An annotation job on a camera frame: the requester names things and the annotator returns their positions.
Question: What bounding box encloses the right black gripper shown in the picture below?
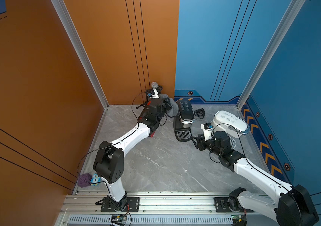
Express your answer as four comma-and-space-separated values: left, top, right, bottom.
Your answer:
190, 133, 222, 157

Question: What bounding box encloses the red coffee machine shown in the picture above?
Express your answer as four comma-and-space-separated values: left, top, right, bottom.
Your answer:
149, 124, 159, 137

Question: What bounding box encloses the black coffee machine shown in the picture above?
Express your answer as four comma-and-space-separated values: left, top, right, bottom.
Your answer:
173, 99, 195, 142

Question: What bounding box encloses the microphone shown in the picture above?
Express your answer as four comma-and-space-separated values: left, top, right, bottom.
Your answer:
136, 82, 162, 109

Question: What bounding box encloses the white coffee machine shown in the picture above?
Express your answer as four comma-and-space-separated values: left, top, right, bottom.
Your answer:
211, 110, 251, 148

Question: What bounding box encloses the grey blue cleaning cloth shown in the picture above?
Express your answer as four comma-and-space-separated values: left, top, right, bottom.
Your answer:
159, 94, 179, 118

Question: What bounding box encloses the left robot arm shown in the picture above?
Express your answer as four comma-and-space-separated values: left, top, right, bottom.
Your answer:
93, 97, 172, 211

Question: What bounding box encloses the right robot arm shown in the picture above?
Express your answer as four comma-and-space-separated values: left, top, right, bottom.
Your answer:
191, 131, 319, 226

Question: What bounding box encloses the right green circuit board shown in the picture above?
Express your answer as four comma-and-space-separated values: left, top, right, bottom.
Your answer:
231, 216, 247, 226

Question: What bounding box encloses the green circuit board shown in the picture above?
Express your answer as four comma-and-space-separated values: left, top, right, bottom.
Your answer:
110, 215, 128, 226
231, 216, 247, 226

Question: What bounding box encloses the blue owl toy block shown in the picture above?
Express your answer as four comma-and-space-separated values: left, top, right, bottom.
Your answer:
90, 173, 102, 186

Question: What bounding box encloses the left green circuit board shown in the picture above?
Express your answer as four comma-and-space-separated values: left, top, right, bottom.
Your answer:
110, 215, 128, 226

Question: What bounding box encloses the purple cube toy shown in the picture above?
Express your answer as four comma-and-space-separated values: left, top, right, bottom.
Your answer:
77, 173, 93, 188

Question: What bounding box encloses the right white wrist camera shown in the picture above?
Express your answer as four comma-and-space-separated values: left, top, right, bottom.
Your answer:
201, 122, 213, 141

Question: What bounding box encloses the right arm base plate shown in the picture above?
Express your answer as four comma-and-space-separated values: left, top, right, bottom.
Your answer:
214, 197, 244, 213

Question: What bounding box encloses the aluminium mounting rail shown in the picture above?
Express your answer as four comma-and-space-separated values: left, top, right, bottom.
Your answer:
55, 192, 277, 226

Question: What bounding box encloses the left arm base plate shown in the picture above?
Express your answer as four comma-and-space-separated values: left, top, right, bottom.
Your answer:
98, 197, 140, 213

